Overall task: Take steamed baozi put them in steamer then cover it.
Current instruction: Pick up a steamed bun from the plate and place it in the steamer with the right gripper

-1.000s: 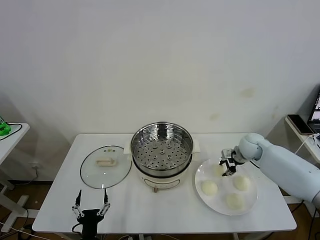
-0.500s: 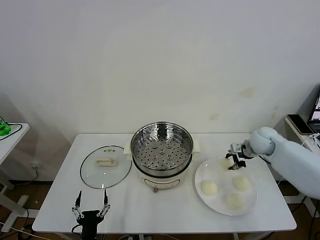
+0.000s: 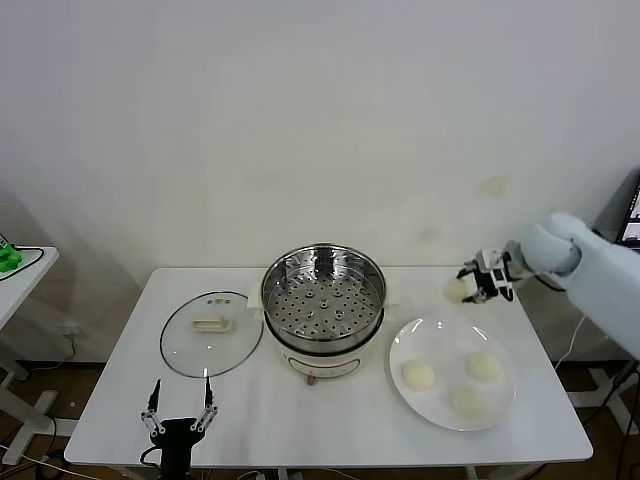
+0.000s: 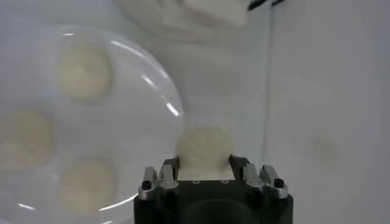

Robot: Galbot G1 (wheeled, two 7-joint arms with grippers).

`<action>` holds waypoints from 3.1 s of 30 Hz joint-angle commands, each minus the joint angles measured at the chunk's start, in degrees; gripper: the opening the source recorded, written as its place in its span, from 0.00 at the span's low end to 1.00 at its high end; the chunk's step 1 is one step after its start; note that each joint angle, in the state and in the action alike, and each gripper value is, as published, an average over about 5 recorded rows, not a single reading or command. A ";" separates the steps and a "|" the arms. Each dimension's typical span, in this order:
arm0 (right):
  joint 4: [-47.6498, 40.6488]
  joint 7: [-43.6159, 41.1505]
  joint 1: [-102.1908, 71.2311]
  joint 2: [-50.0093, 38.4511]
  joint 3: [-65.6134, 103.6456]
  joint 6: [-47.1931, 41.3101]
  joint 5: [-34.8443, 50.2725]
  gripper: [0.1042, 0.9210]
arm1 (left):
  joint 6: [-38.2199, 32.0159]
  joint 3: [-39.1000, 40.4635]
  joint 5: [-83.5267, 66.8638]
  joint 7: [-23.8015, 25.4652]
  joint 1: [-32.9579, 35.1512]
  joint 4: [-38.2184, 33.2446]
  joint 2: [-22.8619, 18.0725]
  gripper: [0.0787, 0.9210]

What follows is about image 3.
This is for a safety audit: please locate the round glass pot lid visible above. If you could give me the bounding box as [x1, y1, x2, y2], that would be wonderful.
[159, 291, 265, 380]

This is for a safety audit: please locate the stainless steel steamer basket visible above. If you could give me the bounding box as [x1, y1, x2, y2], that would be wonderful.
[247, 243, 404, 351]

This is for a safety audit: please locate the large white round plate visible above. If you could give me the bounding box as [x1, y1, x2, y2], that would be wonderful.
[388, 314, 516, 432]

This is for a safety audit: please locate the cream electric cooking pot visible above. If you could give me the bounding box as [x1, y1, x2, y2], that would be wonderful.
[254, 307, 396, 387]

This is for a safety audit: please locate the thin black cable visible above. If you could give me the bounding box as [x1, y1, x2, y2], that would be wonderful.
[12, 243, 46, 274]

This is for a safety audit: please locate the white side table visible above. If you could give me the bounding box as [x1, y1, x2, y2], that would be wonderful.
[567, 367, 636, 409]
[0, 245, 76, 454]

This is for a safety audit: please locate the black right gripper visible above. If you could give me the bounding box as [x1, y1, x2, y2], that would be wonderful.
[457, 267, 495, 305]

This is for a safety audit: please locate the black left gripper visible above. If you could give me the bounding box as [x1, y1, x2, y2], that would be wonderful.
[140, 374, 220, 480]

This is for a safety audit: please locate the green plastic bottle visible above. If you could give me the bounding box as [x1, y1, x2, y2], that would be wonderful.
[0, 232, 25, 274]

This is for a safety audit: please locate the white steamed baozi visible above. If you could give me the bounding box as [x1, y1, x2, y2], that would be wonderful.
[451, 385, 491, 420]
[444, 279, 471, 305]
[467, 351, 503, 383]
[402, 359, 435, 391]

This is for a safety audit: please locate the thick black floor cable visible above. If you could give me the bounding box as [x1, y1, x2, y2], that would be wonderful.
[597, 359, 640, 436]

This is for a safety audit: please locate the white charging cable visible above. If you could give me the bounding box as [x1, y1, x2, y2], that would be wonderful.
[552, 314, 586, 371]

